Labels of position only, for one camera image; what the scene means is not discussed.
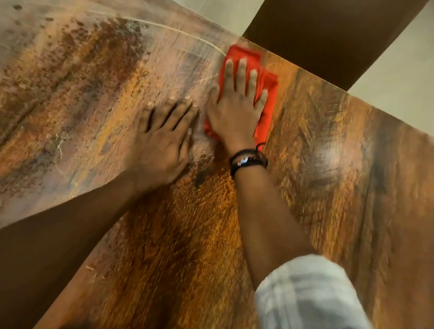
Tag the person's left hand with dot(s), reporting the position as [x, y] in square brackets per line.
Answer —
[162, 150]

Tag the person's right hand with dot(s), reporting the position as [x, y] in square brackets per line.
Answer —
[235, 119]

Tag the red cleaning cloth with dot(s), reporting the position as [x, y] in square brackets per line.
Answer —
[244, 52]

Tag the person's left forearm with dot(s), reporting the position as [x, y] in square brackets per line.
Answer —
[45, 254]

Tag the person's right forearm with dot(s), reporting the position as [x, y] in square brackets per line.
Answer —
[268, 226]

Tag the dark brown chair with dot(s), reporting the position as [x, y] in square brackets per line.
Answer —
[325, 28]

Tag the wooden table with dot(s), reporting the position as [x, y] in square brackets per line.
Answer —
[349, 199]

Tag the black white plaid shirt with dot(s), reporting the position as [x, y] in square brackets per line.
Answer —
[304, 296]

